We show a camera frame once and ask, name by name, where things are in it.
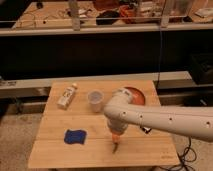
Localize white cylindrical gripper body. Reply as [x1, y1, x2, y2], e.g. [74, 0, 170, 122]
[107, 119, 128, 135]

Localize orange pepper with green stem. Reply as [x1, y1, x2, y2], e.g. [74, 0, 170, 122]
[112, 133, 120, 153]

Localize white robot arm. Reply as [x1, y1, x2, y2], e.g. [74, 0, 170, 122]
[104, 88, 213, 142]

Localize orange ceramic bowl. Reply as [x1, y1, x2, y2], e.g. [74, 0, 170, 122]
[128, 87, 145, 105]

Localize clear plastic cup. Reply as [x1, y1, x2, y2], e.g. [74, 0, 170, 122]
[87, 90, 104, 113]

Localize wooden table board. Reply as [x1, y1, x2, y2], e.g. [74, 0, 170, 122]
[28, 81, 179, 169]

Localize blue sponge cloth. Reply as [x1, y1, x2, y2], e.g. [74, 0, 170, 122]
[64, 130, 87, 144]

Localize white plastic bottle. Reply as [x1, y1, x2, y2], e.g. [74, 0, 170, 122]
[57, 83, 78, 110]

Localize black box on right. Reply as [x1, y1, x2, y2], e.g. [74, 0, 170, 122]
[189, 54, 213, 84]

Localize metal shelf rail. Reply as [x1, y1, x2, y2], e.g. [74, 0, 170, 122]
[0, 71, 191, 99]

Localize black floor cables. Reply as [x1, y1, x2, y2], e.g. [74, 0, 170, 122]
[159, 136, 198, 171]

